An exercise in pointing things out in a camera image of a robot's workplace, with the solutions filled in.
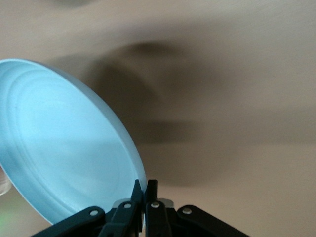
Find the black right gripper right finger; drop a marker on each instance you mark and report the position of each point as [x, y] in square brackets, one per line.
[172, 219]

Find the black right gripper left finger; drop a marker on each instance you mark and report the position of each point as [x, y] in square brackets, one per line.
[108, 219]

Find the light blue plate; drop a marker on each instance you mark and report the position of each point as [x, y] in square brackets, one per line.
[61, 138]

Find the brown table cloth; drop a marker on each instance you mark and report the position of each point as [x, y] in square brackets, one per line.
[222, 74]

